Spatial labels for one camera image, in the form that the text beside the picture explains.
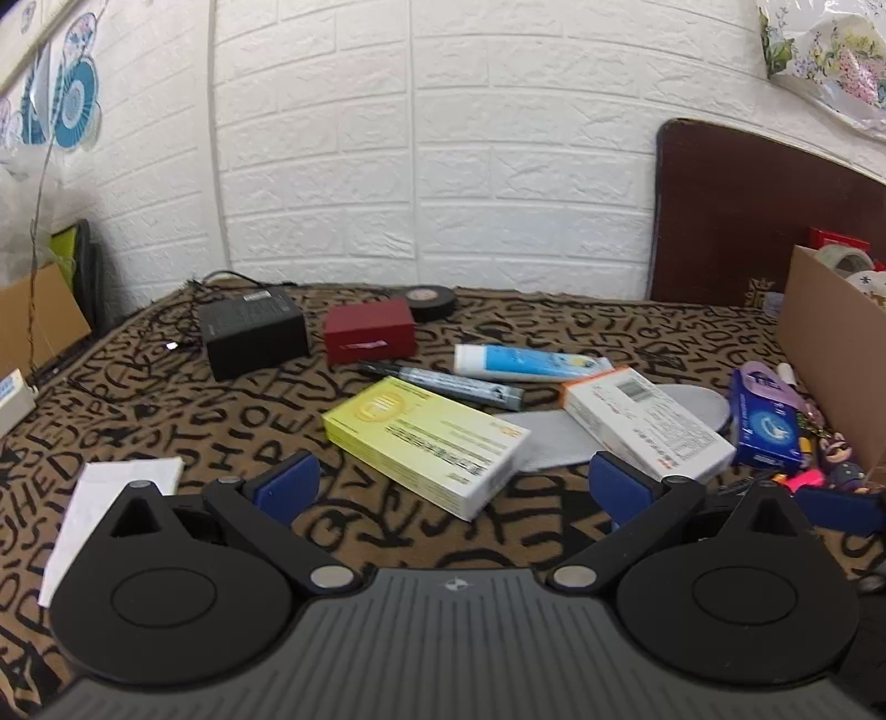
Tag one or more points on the red cardboard box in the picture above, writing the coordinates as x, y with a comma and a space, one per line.
370, 332

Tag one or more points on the blue and white tube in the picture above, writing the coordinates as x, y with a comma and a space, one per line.
526, 361

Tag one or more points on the black tape roll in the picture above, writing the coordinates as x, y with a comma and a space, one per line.
430, 304

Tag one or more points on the black folder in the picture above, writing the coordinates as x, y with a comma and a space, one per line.
88, 277

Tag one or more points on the clear plastic bag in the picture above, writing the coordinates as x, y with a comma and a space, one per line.
17, 221

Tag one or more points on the white and orange medicine box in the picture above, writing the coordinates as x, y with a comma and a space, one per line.
644, 422

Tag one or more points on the brown letter-print blanket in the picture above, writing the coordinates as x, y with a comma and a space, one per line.
207, 422

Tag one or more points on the blue paper fan decoration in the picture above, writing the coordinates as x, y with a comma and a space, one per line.
76, 97

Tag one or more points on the black product box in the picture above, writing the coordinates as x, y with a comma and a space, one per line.
250, 334

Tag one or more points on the white patterned tape roll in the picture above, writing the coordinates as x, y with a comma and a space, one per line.
869, 284

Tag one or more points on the white paper sheet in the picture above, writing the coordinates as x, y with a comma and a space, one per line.
111, 505

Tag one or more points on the green folder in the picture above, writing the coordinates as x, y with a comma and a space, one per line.
62, 249

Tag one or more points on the clear tape roll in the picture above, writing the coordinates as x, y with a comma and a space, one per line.
846, 259

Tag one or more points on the blue and purple packet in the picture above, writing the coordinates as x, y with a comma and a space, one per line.
765, 415

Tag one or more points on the yellow-green medicine box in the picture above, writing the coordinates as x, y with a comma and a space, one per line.
422, 443

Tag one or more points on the small red box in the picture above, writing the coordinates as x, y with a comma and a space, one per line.
837, 239

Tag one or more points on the white and blue box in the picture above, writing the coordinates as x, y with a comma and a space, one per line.
14, 401

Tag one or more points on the grey felt insole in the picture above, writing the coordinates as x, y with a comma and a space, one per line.
547, 436

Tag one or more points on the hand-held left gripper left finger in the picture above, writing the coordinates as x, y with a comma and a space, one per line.
287, 479

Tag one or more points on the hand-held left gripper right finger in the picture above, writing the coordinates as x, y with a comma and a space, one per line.
616, 484

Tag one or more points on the floral plastic bag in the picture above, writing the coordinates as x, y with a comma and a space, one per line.
824, 55

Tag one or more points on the dark brown headboard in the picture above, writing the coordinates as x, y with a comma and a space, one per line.
727, 221

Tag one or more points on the grey marker pen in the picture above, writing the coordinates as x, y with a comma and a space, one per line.
450, 384

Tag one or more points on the flat cardboard piece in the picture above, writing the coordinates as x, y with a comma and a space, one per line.
41, 318

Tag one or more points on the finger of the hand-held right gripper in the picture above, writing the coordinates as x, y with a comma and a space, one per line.
844, 511

